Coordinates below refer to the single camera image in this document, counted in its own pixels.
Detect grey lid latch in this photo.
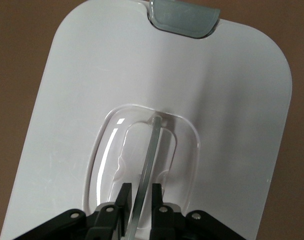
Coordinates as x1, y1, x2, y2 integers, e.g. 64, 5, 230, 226
148, 0, 221, 39

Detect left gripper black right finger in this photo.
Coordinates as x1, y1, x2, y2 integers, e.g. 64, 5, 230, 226
150, 183, 257, 240

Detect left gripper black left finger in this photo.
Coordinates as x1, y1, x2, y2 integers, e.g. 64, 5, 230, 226
1, 183, 132, 240

